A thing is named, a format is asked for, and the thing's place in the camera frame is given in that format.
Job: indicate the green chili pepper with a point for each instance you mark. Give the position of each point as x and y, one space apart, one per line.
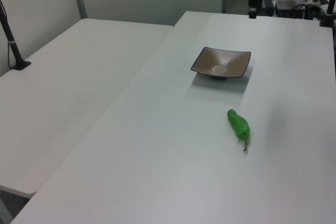
239 124

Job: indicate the square brown ceramic plate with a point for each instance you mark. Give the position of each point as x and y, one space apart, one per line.
220 61

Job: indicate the black electronics box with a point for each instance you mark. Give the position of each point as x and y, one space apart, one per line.
287 5

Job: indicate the black clamped camera pole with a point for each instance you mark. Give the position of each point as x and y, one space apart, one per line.
329 9

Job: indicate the black camera pole with base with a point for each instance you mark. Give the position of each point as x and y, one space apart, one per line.
11 44

